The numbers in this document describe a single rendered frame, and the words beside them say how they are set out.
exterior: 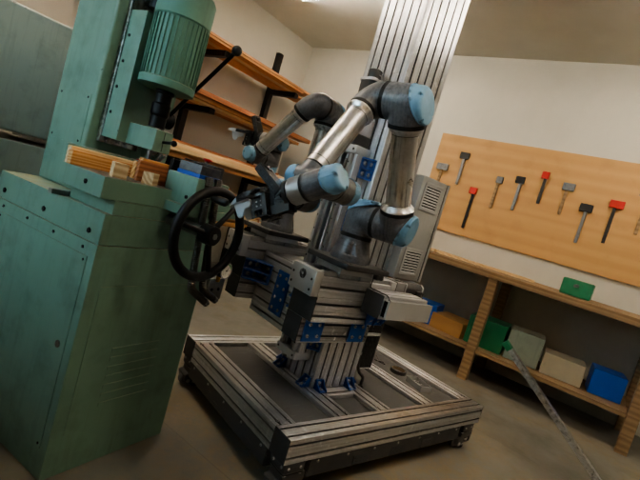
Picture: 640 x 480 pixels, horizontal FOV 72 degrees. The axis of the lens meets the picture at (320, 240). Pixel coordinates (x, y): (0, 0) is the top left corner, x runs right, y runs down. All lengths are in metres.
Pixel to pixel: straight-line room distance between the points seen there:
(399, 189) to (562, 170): 2.85
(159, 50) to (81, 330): 0.85
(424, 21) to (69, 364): 1.72
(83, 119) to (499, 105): 3.60
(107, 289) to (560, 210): 3.52
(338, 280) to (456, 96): 3.33
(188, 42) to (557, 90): 3.47
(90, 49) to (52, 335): 0.93
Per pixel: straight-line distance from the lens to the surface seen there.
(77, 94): 1.75
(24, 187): 1.69
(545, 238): 4.14
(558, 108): 4.39
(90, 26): 1.81
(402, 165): 1.46
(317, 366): 1.94
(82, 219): 1.42
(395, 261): 1.99
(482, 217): 4.26
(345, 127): 1.37
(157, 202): 1.43
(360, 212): 1.58
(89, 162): 1.46
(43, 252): 1.56
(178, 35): 1.55
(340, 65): 5.40
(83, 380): 1.53
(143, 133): 1.57
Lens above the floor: 1.00
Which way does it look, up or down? 5 degrees down
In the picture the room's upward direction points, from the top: 16 degrees clockwise
